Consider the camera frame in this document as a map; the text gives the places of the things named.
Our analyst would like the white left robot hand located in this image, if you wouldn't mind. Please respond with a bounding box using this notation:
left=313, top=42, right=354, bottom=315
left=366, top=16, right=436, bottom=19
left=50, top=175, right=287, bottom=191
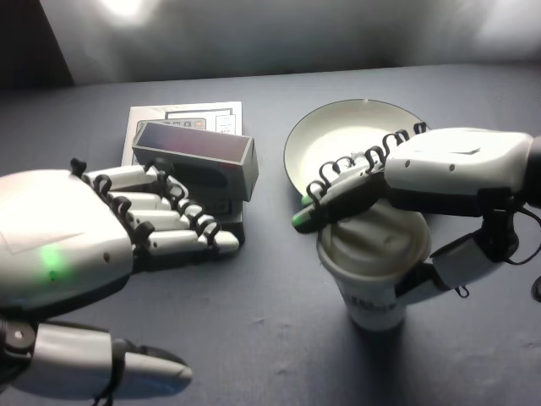
left=0, top=157, right=242, bottom=401

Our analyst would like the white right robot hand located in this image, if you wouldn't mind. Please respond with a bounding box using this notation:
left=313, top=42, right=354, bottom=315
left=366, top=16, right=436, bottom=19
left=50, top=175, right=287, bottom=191
left=291, top=121, right=534, bottom=307

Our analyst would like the white lidded paper cup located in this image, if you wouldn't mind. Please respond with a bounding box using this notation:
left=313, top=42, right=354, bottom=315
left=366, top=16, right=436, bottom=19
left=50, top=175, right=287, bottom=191
left=316, top=198, right=434, bottom=332

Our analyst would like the grey rectangular cardboard box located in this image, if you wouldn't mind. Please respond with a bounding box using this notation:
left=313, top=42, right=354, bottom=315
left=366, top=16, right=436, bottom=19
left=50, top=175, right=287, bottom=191
left=131, top=121, right=260, bottom=203

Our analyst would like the white plate with dark rim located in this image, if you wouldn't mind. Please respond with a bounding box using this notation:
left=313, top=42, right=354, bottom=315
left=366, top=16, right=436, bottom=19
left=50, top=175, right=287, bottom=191
left=285, top=97, right=433, bottom=200

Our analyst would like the white calculator box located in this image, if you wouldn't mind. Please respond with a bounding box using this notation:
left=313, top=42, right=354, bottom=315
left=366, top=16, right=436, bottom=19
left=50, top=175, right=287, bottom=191
left=120, top=100, right=247, bottom=244

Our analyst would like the dark background panel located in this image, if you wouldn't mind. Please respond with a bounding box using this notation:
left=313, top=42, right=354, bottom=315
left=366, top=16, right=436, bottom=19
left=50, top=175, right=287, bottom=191
left=0, top=0, right=75, bottom=91

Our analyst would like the white backdrop sheet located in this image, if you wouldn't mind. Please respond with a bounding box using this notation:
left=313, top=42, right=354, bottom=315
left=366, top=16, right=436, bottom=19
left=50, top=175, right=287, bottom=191
left=40, top=0, right=541, bottom=86

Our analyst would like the grey table cloth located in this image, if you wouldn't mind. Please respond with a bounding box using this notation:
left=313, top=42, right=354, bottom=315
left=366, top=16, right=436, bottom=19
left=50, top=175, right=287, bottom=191
left=0, top=62, right=541, bottom=406

